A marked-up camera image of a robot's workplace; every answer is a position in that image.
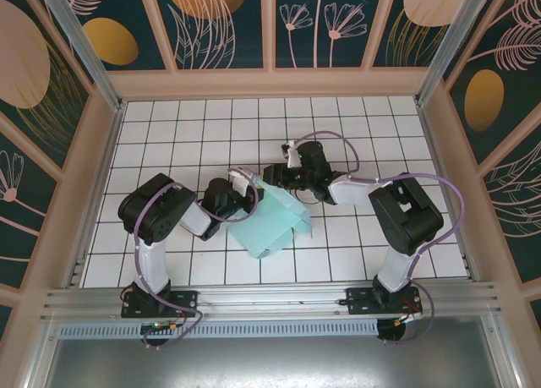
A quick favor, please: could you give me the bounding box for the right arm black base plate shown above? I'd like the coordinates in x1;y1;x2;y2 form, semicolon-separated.
346;287;423;317

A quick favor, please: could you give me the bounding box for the grey metal sheet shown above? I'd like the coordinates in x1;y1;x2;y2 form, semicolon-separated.
25;315;521;388

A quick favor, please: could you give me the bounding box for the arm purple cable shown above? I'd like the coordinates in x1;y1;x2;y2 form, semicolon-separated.
134;167;260;350
293;130;466;346

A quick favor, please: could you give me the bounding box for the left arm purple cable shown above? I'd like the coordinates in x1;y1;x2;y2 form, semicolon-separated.
134;167;260;350

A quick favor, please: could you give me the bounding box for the aluminium frame post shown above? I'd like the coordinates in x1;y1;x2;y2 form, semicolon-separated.
36;0;127;112
415;0;504;107

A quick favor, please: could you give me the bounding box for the slotted grey cable duct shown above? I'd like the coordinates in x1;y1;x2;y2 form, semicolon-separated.
58;320;380;339

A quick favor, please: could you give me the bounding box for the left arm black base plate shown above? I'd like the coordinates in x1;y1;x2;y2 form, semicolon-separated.
121;290;199;320

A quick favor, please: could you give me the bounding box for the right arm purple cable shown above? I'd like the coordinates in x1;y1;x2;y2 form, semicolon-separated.
293;130;466;346

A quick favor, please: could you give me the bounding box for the aluminium mounting rail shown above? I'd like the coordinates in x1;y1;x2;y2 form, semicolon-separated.
40;281;502;322

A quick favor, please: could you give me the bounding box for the teal paper box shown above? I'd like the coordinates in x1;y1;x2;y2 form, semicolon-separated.
226;174;312;260

